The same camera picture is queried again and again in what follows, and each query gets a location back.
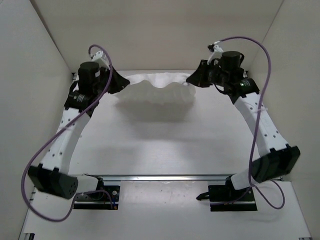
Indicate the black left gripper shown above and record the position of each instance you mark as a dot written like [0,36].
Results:
[121,82]

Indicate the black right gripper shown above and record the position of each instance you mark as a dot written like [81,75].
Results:
[198,79]

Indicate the white pleated skirt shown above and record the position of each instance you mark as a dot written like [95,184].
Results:
[167,88]

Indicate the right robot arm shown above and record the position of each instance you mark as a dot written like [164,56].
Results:
[288,156]

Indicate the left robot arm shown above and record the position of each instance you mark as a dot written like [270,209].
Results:
[51,175]

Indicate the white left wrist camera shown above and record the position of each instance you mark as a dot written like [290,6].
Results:
[100,58]

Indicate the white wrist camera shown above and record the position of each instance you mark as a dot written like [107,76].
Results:
[214,48]
[100,58]

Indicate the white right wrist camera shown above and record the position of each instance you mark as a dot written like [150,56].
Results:
[214,48]

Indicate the right aluminium side rail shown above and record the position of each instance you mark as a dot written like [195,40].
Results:
[267,141]

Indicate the aluminium side rail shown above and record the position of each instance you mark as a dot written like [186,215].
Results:
[61,149]
[267,141]

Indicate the aluminium table edge rail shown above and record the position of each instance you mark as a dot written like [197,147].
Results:
[165,178]

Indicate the left aluminium side rail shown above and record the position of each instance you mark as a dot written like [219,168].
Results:
[61,149]

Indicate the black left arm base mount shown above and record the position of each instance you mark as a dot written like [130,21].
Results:
[105,197]

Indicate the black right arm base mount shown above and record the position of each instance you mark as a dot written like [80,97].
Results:
[225,198]

